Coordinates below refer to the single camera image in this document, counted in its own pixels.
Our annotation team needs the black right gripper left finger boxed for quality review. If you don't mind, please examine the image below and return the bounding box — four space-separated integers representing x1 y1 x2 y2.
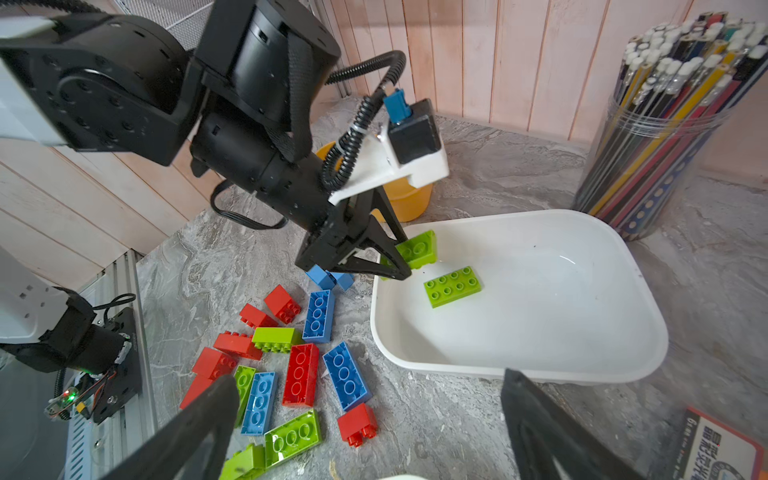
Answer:
105 376 239 479

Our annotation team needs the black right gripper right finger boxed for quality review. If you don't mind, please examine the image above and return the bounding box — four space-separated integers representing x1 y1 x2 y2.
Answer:
501 369 641 479

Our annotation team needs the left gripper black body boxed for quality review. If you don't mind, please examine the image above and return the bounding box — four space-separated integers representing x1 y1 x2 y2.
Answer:
190 110 364 272

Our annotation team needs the blue lego brick pair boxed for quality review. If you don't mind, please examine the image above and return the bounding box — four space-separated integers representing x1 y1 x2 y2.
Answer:
307 265 354 291

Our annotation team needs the green lego brick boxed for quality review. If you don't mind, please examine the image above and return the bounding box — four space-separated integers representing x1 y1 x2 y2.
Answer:
251 327 303 354
264 409 323 469
219 444 267 480
234 365 257 428
423 266 483 309
396 230 438 270

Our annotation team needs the red lego brick bottom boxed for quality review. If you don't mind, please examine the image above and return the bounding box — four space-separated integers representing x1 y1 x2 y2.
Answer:
180 347 237 409

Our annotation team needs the red lego brick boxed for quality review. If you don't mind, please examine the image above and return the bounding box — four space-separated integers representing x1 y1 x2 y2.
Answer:
282 343 319 407
264 285 301 324
240 304 279 329
213 331 263 361
180 347 237 409

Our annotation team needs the red lego brick top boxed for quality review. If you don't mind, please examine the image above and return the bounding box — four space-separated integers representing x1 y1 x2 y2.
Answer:
264 285 301 324

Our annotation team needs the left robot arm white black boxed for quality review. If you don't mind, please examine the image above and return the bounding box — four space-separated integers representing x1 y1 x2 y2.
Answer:
1 1 411 280

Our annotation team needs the yellow plastic bin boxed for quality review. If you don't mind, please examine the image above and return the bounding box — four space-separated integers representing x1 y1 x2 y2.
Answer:
329 135 449 222

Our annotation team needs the green lego brick bottom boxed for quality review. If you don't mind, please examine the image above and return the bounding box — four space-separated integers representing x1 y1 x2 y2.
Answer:
219 444 267 480

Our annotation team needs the blue lego brick lower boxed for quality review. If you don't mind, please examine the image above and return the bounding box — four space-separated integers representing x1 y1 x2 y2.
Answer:
241 372 276 436

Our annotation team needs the blue lego brick centre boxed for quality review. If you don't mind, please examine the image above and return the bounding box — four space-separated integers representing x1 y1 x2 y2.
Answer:
302 290 335 344

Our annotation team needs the blue lego brick right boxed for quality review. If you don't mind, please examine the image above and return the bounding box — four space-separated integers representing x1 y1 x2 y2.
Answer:
323 342 372 412

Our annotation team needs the white plastic bin far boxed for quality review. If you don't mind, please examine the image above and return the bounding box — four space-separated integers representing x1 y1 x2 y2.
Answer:
370 210 668 385

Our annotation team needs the small red lego right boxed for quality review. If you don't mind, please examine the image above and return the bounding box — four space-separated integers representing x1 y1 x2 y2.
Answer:
337 403 378 448

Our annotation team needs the highlighter pen pack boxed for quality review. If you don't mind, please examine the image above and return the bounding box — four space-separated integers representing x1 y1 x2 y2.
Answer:
667 407 767 480

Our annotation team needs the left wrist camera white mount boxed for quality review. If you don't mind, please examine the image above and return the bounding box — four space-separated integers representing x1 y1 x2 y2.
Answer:
329 88 449 205

